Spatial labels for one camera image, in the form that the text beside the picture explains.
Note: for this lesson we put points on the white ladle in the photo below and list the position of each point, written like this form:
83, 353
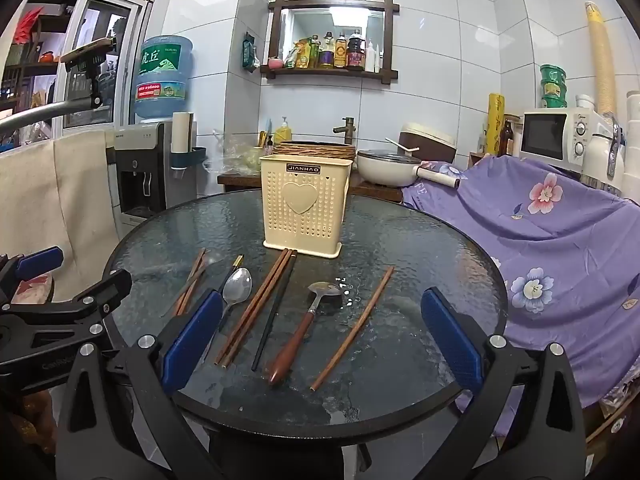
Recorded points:
400, 145

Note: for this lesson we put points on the red paper flower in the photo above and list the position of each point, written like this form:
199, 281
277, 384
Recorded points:
31, 22

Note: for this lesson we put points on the cream plastic utensil holder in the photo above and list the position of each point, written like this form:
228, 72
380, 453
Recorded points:
300, 220

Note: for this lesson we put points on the cream frying pan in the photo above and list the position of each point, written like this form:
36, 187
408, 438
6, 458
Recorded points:
385, 170

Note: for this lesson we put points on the brown glass bottle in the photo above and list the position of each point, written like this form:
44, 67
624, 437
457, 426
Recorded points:
506, 137

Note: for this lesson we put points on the green hanging packet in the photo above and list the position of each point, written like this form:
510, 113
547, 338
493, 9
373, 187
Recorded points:
248, 52

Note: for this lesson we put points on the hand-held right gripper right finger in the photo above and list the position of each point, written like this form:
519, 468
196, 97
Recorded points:
450, 342

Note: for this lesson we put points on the steel spoon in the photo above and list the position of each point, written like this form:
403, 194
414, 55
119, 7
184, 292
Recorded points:
237, 285

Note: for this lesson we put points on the person's left hand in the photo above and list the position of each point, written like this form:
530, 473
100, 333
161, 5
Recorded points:
27, 420

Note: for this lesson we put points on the teal cup holder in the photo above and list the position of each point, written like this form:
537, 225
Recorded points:
187, 157

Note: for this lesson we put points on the white thermos jug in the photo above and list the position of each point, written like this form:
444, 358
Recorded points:
600, 160

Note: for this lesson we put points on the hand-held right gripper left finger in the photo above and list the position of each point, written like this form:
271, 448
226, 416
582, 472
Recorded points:
192, 342

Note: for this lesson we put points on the brown cream rice cooker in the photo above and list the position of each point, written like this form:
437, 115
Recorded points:
430, 142

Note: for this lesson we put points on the wooden storage shelf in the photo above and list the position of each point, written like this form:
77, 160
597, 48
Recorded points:
30, 65

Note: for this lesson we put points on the beige cloth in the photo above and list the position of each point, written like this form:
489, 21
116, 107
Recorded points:
60, 200

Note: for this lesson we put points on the row of condiment bottles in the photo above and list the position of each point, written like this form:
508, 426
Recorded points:
340, 52

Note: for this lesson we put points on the white microwave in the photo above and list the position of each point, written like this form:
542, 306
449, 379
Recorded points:
545, 135

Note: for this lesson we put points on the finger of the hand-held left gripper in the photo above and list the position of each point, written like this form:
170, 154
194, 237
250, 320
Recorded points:
40, 262
100, 295

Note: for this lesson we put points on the stack of white containers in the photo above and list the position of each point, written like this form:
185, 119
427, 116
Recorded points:
634, 135

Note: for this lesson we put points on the tall yellow paper cup stack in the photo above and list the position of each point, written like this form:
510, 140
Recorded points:
602, 60

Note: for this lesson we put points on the yellow soap pump bottle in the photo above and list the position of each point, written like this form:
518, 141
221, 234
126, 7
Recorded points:
283, 132

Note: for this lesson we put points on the brass faucet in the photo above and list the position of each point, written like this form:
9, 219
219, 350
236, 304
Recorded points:
347, 130

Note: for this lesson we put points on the smartphone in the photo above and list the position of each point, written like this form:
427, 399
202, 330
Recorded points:
87, 50

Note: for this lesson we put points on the clear plastic bag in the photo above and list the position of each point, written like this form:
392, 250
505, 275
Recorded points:
240, 157

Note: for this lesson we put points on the green paper bowl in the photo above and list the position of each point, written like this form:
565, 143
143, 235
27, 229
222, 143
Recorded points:
552, 72
552, 101
552, 87

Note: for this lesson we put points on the blue water jug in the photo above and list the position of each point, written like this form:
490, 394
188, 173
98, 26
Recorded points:
162, 80

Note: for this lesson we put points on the white jar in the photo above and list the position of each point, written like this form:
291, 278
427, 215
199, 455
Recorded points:
584, 102

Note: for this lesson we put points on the yellow wrap roll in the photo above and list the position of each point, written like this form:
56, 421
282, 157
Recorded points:
496, 125

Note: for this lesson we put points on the dark wooden counter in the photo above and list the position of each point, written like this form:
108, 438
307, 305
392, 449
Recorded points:
240, 182

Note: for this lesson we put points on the wooden framed mirror shelf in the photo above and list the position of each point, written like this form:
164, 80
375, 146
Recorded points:
274, 35

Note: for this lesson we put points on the white framed window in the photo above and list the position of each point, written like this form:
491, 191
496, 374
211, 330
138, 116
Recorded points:
100, 60

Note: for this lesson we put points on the small pink bowl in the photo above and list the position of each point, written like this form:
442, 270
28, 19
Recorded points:
275, 63

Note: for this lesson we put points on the brown wooden chopstick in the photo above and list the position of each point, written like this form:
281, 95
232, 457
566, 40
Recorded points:
251, 307
353, 327
190, 280
186, 290
258, 310

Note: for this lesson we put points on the small clear bottle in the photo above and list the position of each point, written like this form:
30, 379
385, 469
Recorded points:
482, 140

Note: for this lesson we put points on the small black bottle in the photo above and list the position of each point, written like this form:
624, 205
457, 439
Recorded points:
270, 147

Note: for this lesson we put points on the purple floral cloth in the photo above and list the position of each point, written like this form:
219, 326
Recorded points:
540, 240

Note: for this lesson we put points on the woven basin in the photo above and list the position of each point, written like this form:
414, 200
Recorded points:
315, 149

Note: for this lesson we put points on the white water dispenser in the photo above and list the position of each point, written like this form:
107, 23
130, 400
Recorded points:
140, 175

